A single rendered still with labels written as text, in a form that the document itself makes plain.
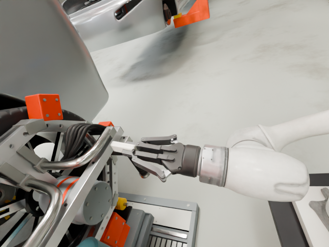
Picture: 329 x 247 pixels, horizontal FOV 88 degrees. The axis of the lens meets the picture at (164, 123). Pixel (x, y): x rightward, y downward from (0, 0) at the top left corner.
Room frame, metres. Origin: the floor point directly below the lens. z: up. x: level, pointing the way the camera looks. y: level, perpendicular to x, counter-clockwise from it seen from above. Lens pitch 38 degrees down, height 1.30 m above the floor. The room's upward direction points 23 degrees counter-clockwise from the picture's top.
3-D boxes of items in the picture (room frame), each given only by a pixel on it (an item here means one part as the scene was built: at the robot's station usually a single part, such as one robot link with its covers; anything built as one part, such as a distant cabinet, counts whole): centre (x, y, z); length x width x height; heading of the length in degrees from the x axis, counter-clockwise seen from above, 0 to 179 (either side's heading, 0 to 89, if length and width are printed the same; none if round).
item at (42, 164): (0.45, 0.28, 1.03); 0.19 x 0.18 x 0.11; 60
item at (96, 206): (0.39, 0.38, 0.85); 0.21 x 0.14 x 0.14; 60
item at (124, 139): (0.47, 0.18, 0.93); 0.09 x 0.05 x 0.05; 60
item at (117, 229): (0.44, 0.47, 0.48); 0.16 x 0.12 x 0.17; 60
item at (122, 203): (0.58, 0.47, 0.51); 0.29 x 0.06 x 0.06; 60
